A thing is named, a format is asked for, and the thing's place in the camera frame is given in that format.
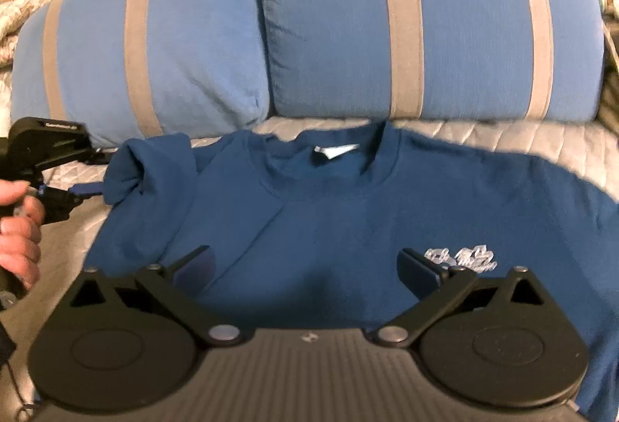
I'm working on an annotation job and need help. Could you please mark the blue cushion with grey stripes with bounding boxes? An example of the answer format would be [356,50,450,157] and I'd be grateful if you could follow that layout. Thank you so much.
[10,0,272,147]
[260,0,606,123]

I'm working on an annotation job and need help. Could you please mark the dark blue sweatshirt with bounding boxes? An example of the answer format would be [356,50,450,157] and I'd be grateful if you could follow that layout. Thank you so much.
[83,120,619,422]

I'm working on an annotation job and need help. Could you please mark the beige quilted blanket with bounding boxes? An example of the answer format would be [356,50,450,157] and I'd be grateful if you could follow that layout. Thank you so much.
[0,0,80,67]

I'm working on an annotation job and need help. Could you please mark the person's left hand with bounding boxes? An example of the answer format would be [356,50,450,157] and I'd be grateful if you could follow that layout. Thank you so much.
[0,179,47,291]

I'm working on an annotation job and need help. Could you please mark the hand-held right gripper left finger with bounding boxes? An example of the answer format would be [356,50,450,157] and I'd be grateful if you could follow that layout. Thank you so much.
[70,245,241,348]

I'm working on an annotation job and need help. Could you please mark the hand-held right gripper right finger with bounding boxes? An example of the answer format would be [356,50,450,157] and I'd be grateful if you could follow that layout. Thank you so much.
[368,248,553,348]

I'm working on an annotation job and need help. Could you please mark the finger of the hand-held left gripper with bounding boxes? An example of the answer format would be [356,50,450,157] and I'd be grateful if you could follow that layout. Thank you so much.
[37,184,106,224]

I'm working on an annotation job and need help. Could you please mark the black cable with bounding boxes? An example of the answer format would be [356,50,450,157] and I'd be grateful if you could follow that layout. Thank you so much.
[0,291,31,422]

